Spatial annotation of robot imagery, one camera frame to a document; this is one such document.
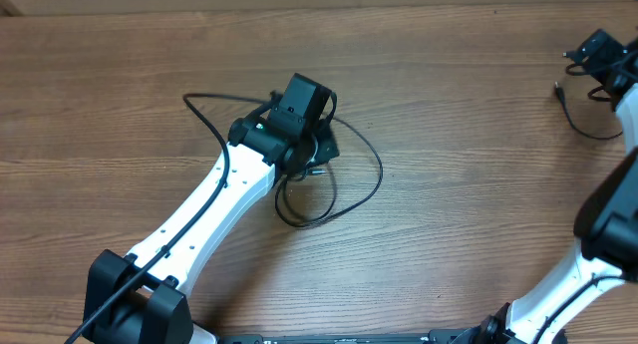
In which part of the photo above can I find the black usb cable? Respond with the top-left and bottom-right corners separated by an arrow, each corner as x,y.
273,115 -> 385,230

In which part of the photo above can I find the black usb cable split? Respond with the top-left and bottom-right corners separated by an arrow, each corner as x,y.
554,82 -> 623,142

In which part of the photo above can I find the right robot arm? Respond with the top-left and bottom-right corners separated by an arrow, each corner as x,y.
424,29 -> 637,344

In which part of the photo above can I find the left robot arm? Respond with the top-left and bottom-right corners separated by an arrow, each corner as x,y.
68,74 -> 337,343

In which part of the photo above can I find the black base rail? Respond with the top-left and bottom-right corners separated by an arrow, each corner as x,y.
218,329 -> 464,344

